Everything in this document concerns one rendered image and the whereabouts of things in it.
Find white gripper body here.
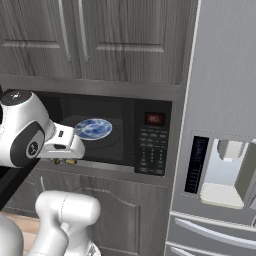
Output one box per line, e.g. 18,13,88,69
38,127,86,160

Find grey steel fridge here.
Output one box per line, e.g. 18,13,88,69
164,0,256,256

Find grey wood cupboard door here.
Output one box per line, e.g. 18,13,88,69
73,0,198,85
0,0,83,80

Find blue and white plate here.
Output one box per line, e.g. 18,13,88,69
74,117,114,141

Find grey cupboard handle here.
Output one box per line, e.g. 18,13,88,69
39,176,47,194
77,0,91,64
57,0,73,63

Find black microwave oven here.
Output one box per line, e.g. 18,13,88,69
31,89,174,177

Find grey arched cupboard door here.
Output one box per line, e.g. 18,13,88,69
71,184,142,256
3,167,81,218

